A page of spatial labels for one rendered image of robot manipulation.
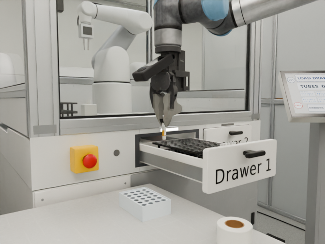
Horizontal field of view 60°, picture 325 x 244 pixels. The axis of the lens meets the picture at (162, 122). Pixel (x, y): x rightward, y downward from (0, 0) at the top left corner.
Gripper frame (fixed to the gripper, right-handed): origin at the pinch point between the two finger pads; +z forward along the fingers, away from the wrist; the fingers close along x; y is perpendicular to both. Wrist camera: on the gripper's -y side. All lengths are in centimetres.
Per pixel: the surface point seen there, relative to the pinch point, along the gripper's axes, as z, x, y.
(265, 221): 98, 51, 173
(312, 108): -2, -8, 94
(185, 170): 13.0, -5.1, 3.7
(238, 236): 19.5, -28.1, -7.5
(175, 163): 12.0, -0.7, 4.4
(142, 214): 20.6, -5.5, -12.0
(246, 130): 8, 9, 62
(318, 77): -17, -5, 109
